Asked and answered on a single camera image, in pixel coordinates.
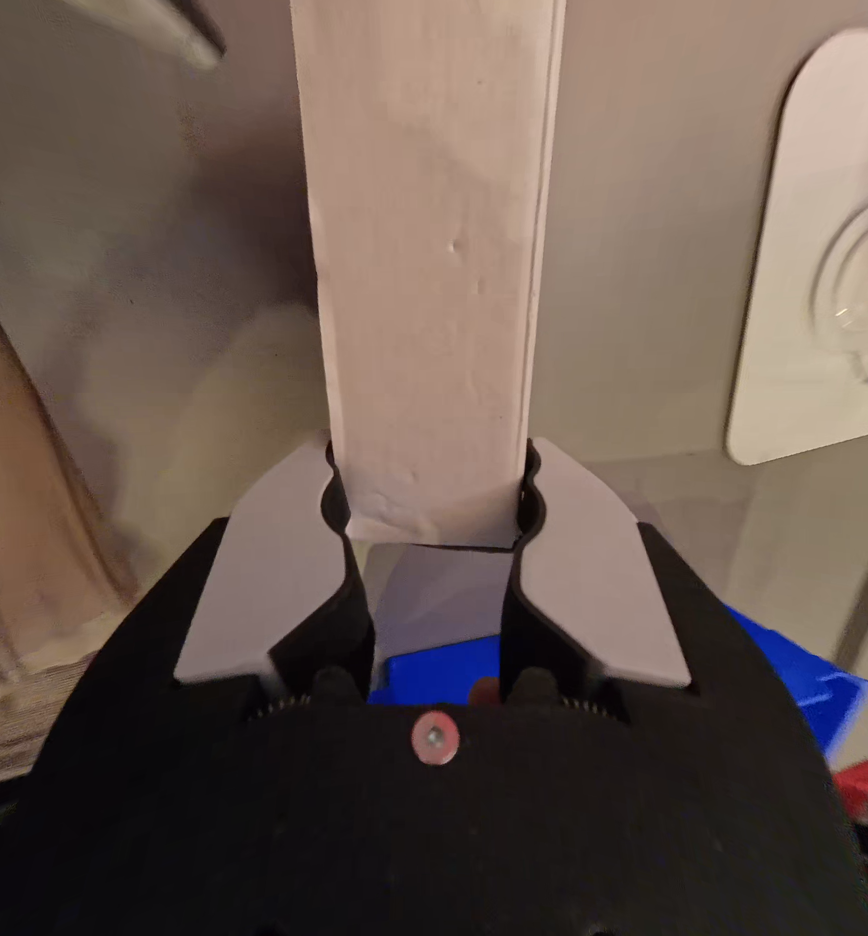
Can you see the red cube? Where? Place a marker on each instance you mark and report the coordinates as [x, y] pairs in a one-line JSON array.
[[858, 786]]

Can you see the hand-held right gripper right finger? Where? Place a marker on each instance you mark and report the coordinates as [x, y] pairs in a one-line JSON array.
[[595, 578]]

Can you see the white instruction sign stand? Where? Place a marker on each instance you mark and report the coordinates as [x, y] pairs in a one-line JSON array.
[[807, 256]]

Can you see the blue plastic bin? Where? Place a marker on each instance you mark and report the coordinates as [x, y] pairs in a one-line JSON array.
[[434, 669]]

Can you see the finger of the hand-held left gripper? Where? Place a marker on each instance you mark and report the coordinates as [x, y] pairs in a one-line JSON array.
[[163, 25]]

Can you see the white cardboard mailer box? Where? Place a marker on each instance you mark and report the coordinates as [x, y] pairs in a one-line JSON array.
[[427, 256]]

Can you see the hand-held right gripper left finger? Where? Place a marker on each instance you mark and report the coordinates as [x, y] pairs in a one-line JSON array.
[[266, 570]]

